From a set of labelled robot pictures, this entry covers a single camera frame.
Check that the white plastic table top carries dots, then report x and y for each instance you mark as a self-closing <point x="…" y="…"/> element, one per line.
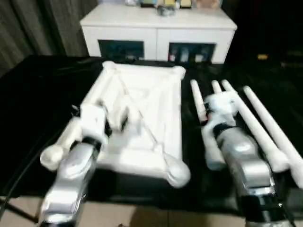
<point x="146" y="106"/>

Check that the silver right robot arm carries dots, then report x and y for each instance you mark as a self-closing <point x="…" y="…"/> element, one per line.
<point x="243" y="160"/>

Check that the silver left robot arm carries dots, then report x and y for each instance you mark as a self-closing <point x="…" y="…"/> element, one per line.
<point x="71" y="170"/>

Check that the white cup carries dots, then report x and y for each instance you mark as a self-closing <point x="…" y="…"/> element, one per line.
<point x="198" y="58"/>

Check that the white packet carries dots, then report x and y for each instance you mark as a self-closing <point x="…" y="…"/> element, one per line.
<point x="185" y="54"/>

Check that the black work mat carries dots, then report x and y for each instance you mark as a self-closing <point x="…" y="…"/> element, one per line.
<point x="35" y="94"/>

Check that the small yellow box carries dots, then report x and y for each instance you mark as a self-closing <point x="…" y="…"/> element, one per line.
<point x="263" y="56"/>

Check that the white sideboard cabinet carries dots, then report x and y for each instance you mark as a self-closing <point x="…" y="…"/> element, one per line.
<point x="156" y="30"/>

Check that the grey tangled bundle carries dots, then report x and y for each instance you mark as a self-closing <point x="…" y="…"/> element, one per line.
<point x="166" y="11"/>

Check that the beige plush bear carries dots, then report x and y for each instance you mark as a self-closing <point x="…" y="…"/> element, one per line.
<point x="207" y="2"/>

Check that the black stand leg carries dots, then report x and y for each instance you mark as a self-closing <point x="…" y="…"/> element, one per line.
<point x="16" y="208"/>

